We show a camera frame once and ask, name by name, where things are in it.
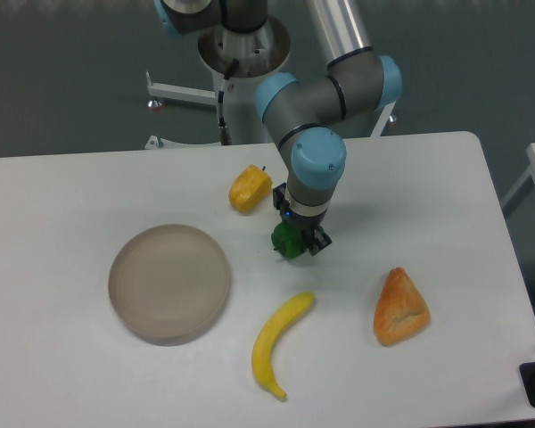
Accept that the beige round plate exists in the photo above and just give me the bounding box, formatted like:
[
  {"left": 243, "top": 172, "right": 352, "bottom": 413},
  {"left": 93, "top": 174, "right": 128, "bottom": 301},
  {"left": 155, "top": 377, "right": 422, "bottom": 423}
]
[{"left": 108, "top": 224, "right": 231, "bottom": 346}]

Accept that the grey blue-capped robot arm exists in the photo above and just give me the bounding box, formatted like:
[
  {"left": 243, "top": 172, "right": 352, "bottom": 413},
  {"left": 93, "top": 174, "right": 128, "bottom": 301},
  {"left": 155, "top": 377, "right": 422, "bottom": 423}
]
[{"left": 147, "top": 1, "right": 402, "bottom": 259}]

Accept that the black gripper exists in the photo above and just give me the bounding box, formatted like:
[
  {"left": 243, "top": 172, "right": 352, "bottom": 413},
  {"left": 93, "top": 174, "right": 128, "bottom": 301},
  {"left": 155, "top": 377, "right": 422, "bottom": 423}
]
[{"left": 273, "top": 185, "right": 331, "bottom": 256}]

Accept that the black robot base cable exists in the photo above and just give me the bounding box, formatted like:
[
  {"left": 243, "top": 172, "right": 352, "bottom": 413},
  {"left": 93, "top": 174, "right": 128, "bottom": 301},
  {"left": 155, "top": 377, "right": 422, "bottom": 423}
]
[{"left": 217, "top": 58, "right": 240, "bottom": 146}]

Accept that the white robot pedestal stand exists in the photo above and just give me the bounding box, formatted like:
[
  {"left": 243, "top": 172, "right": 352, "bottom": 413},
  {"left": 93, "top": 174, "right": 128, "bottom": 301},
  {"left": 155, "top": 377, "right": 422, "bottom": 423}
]
[{"left": 146, "top": 10, "right": 402, "bottom": 146}]

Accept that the green bell pepper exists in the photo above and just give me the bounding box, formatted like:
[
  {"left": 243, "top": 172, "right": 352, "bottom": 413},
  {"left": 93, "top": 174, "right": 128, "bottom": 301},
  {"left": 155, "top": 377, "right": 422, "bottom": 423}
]
[{"left": 270, "top": 222, "right": 308, "bottom": 259}]

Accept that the yellow banana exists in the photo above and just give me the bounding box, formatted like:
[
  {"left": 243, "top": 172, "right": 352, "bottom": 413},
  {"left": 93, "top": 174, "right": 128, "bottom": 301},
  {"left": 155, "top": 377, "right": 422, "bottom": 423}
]
[{"left": 251, "top": 292, "right": 316, "bottom": 402}]

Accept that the yellow bell pepper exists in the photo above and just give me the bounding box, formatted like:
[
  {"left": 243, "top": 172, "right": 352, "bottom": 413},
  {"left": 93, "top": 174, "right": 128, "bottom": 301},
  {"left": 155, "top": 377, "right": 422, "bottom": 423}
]
[{"left": 228, "top": 165, "right": 273, "bottom": 213}]

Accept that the orange triangular bread pastry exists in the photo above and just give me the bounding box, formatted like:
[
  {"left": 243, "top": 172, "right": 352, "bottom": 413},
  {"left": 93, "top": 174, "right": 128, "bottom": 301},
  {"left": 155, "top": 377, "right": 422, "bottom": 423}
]
[{"left": 374, "top": 267, "right": 431, "bottom": 347}]

